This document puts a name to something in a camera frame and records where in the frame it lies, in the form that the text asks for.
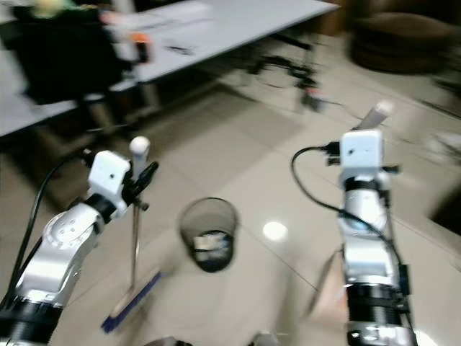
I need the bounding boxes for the broom with blue bristles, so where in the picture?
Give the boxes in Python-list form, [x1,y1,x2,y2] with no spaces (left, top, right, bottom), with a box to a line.
[101,136,164,334]

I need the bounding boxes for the black mesh wastebasket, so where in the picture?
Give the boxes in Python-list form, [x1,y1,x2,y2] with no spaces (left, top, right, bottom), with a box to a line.
[179,197,239,274]

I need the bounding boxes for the white paper trash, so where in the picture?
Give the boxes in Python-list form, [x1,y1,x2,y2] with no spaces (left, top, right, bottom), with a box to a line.
[193,231,230,253]

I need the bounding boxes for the orange-topped small bottle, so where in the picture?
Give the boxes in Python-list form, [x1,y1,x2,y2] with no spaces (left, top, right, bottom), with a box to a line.
[133,32,153,66]

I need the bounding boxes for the small black pen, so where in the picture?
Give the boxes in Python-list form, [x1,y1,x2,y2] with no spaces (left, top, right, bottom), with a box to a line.
[165,44,196,56]

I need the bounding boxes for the black office chair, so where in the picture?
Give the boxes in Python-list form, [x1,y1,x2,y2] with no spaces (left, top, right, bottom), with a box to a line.
[2,6,146,143]

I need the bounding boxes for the grey left robot foot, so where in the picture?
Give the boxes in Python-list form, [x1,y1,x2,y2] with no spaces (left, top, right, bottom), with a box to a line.
[148,336,189,346]

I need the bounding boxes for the grey robot foot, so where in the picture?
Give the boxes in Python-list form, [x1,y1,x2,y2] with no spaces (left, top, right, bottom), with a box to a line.
[251,332,290,346]
[148,336,189,346]

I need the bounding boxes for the long white table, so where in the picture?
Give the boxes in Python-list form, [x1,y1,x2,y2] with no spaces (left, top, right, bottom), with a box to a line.
[0,0,341,138]

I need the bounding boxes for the grey right robot foot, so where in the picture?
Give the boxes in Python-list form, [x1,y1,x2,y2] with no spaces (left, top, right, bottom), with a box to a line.
[251,332,290,346]

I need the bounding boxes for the brown round pouf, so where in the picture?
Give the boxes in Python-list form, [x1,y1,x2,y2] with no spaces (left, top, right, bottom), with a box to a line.
[350,12,461,74]

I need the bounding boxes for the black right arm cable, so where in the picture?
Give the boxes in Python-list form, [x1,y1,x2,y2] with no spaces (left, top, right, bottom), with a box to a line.
[290,146,404,271]

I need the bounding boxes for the black metal frame device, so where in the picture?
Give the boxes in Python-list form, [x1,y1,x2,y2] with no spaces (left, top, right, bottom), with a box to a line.
[247,32,326,111]

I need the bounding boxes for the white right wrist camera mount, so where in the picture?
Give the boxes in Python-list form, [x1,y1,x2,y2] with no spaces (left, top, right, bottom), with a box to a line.
[340,130,385,181]

